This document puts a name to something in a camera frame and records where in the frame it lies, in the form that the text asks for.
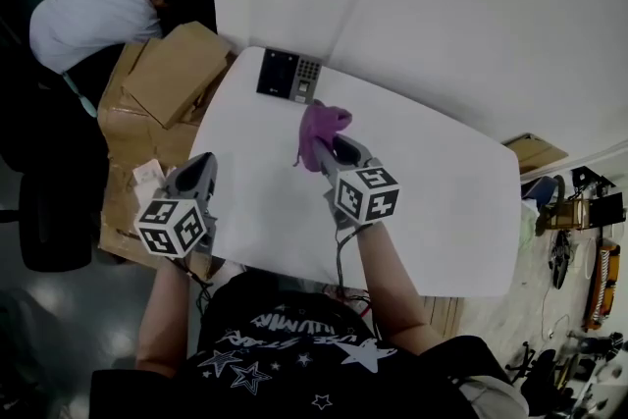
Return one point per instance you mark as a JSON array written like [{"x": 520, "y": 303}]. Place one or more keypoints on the brown cardboard sheet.
[{"x": 535, "y": 152}]

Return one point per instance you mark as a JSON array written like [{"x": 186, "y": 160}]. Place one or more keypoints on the small white box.
[{"x": 147, "y": 176}]

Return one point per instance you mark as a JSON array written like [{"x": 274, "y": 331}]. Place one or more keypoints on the purple cloth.
[{"x": 321, "y": 125}]

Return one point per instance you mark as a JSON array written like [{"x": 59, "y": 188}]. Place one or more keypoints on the wooden slat panel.
[{"x": 444, "y": 314}]

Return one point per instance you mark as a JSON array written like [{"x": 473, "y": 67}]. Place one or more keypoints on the crumpled brown cardboard box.
[{"x": 132, "y": 137}]

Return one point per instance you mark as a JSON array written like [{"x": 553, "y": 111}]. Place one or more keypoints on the black monitor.
[{"x": 606, "y": 210}]

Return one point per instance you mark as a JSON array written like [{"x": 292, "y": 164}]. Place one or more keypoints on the small wooden frame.
[{"x": 569, "y": 213}]

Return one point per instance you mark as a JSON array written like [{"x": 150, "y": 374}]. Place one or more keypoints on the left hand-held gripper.
[{"x": 169, "y": 228}]

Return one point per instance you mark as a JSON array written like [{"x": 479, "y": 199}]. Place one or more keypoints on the person's black star-print shirt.
[{"x": 294, "y": 382}]

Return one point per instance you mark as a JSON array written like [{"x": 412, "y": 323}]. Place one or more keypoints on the black office chair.
[{"x": 54, "y": 221}]

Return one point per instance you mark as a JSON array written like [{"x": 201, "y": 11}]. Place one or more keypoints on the person's left forearm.
[{"x": 162, "y": 324}]

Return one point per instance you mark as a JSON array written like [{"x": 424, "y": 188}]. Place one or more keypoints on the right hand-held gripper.
[{"x": 365, "y": 196}]

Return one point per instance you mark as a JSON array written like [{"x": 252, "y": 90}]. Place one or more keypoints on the flat brown cardboard box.
[{"x": 172, "y": 73}]

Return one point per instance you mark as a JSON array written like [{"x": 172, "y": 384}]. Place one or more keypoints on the blue chair with black frame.
[{"x": 539, "y": 191}]

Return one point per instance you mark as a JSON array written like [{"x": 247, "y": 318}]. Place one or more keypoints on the black swivel chair with castors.
[{"x": 544, "y": 363}]

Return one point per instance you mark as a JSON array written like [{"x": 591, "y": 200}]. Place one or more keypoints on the light green cloth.
[{"x": 527, "y": 223}]

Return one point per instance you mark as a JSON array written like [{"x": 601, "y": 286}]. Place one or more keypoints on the black keypad device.
[{"x": 277, "y": 71}]

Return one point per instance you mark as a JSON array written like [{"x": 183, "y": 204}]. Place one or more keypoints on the person's right forearm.
[{"x": 387, "y": 289}]

